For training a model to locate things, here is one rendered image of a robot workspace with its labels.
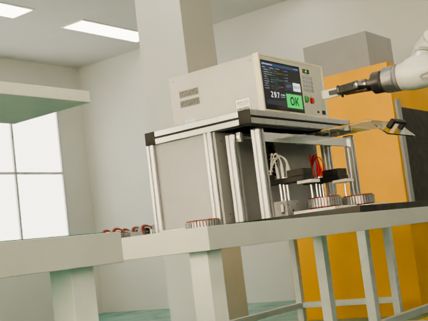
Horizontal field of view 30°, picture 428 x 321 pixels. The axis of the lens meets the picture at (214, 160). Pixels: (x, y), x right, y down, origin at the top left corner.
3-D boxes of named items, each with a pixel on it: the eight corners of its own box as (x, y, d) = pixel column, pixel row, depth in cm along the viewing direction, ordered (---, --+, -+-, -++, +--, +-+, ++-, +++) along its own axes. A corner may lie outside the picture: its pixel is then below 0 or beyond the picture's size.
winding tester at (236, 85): (329, 120, 297) (321, 65, 299) (265, 113, 262) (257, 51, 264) (243, 138, 320) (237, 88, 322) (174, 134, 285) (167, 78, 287)
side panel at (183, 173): (227, 230, 257) (215, 132, 261) (221, 231, 255) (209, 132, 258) (162, 239, 274) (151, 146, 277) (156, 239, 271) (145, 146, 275)
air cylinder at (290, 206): (300, 215, 267) (297, 199, 268) (288, 216, 261) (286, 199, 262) (287, 217, 270) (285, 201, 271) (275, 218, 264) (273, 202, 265)
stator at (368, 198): (381, 202, 278) (379, 192, 279) (366, 204, 269) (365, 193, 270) (352, 206, 285) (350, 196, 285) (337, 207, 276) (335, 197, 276)
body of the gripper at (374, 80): (380, 90, 264) (355, 96, 270) (391, 92, 271) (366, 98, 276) (377, 69, 265) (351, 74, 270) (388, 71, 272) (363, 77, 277)
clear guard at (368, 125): (415, 136, 287) (413, 120, 287) (387, 134, 267) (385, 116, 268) (335, 151, 306) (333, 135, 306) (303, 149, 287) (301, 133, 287)
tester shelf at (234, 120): (351, 131, 303) (349, 120, 304) (250, 122, 249) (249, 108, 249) (255, 151, 329) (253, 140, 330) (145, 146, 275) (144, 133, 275)
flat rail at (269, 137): (350, 146, 300) (349, 138, 300) (260, 141, 250) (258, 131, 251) (348, 146, 301) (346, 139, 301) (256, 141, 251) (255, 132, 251)
